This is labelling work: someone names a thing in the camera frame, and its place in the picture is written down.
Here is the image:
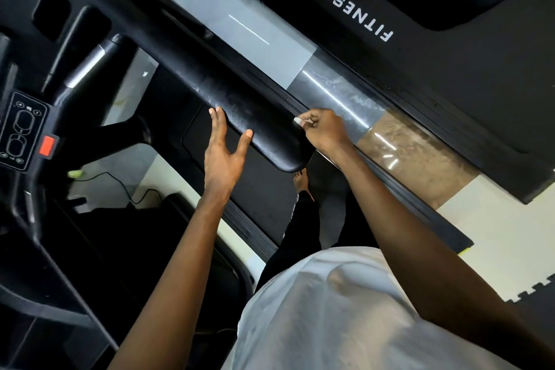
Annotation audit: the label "black power cable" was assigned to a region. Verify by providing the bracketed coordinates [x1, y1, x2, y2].
[82, 171, 166, 209]

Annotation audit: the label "person's right hand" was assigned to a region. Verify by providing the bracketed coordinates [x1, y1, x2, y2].
[293, 108, 355, 161]

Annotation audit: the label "black striped trousers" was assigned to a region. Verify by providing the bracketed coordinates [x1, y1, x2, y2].
[256, 192, 378, 293]

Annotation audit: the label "person's right forearm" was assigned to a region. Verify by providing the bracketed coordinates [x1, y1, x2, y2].
[334, 142, 555, 367]

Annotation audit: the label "person's bare foot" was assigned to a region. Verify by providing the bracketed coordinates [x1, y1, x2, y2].
[292, 168, 312, 200]

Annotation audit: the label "person's left hand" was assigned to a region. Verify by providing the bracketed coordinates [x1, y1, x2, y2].
[202, 107, 254, 206]

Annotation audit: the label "black treadmill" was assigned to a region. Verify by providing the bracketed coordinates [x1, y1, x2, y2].
[0, 0, 476, 370]
[104, 0, 555, 206]

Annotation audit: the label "person's left forearm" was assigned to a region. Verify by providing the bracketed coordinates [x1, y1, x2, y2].
[108, 196, 231, 370]

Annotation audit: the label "black interlocking foam mat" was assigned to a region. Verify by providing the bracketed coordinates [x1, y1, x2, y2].
[505, 273, 555, 349]

